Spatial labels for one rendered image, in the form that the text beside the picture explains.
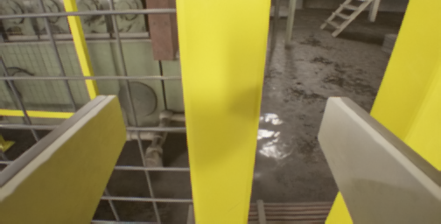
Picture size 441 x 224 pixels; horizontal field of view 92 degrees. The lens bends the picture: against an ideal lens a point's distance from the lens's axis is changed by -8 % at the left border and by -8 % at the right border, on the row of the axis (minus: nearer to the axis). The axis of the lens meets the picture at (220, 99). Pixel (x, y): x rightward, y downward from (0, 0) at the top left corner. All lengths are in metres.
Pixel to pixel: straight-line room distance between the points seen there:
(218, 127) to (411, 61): 0.15
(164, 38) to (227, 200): 1.70
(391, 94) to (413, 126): 0.03
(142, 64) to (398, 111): 1.99
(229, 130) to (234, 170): 0.04
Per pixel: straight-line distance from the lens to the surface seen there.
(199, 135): 0.16
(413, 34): 0.21
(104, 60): 2.21
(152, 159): 1.70
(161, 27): 1.83
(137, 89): 2.16
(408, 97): 0.21
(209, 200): 0.21
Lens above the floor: 1.39
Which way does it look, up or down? 30 degrees down
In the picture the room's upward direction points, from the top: straight up
